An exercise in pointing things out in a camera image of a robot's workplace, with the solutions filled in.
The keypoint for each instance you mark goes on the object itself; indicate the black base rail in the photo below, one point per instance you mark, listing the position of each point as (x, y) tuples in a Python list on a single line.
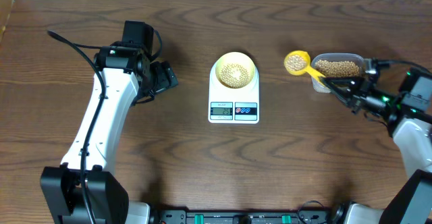
[(311, 212)]

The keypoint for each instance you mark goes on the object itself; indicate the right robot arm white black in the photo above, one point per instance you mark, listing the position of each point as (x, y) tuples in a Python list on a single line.
[(408, 124)]

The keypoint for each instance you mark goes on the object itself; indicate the soybeans in scoop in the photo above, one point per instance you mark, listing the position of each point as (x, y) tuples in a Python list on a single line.
[(295, 63)]

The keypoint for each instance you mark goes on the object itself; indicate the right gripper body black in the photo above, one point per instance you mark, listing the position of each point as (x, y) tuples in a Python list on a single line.
[(373, 100)]

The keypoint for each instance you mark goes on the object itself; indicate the soybeans in container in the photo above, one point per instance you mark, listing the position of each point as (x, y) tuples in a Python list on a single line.
[(337, 69)]

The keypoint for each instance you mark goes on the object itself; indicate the yellow measuring scoop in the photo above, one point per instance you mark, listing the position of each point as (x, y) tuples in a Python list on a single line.
[(308, 69)]

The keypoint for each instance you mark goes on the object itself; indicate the pale yellow bowl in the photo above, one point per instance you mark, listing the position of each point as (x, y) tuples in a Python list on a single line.
[(235, 58)]

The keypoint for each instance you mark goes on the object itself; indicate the white digital kitchen scale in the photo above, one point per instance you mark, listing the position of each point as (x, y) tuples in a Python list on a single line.
[(234, 105)]

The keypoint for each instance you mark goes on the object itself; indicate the soybeans in bowl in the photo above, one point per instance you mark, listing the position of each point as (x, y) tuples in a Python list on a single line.
[(234, 76)]

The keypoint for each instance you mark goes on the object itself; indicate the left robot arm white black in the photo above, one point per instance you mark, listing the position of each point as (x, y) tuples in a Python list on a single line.
[(83, 188)]

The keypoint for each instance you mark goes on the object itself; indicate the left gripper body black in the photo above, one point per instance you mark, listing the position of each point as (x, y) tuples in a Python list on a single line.
[(160, 79)]

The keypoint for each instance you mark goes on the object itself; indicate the clear plastic container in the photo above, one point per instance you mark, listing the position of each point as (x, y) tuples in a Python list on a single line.
[(341, 57)]

